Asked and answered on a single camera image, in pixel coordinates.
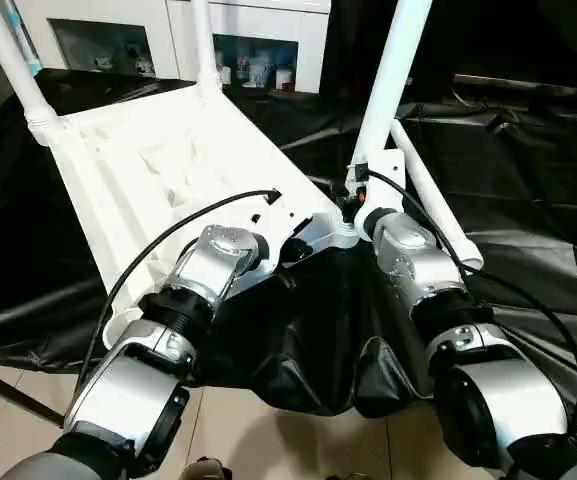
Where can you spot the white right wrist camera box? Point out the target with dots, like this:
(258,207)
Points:
(383,175)

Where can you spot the long dark metal bar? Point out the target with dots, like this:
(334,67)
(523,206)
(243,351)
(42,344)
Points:
(533,84)

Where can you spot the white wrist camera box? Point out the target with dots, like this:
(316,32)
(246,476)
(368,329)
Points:
(278,225)
(383,175)

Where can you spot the white plastic table top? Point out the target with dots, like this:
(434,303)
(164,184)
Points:
(168,160)

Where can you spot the white plastic table leg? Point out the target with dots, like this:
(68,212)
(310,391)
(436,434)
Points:
(393,75)
(13,65)
(205,45)
(433,200)

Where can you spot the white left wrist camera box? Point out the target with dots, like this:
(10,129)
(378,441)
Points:
(278,225)

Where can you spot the black shiny mat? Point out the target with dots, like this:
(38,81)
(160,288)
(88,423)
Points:
(518,175)

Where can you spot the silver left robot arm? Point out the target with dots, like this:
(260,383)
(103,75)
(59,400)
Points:
(208,270)

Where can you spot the white glass-door cabinet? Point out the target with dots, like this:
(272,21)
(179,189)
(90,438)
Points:
(178,20)

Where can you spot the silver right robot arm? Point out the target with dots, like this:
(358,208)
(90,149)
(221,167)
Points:
(428,260)

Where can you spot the black table frame leg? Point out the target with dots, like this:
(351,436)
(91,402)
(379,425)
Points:
(18,392)

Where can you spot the black robot foot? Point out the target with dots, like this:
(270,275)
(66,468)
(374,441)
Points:
(358,476)
(208,469)

